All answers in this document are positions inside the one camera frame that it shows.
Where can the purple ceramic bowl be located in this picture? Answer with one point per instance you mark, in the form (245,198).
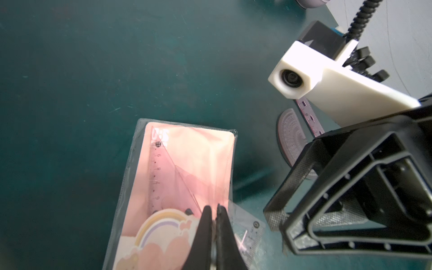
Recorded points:
(312,4)

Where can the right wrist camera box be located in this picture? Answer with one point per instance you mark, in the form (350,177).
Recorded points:
(315,67)

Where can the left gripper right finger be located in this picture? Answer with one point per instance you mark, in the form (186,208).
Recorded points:
(227,252)

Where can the clear protractor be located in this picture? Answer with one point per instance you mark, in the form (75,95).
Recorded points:
(290,136)

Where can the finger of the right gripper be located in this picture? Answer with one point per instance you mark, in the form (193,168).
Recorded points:
(314,230)
(340,159)

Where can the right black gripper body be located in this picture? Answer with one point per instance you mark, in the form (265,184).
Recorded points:
(397,192)

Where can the clear pink triangle ruler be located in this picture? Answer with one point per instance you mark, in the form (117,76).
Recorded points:
(166,187)

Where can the purple straight ruler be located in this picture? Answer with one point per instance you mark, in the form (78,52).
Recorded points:
(310,117)

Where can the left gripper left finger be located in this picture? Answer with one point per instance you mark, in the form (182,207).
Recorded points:
(199,257)

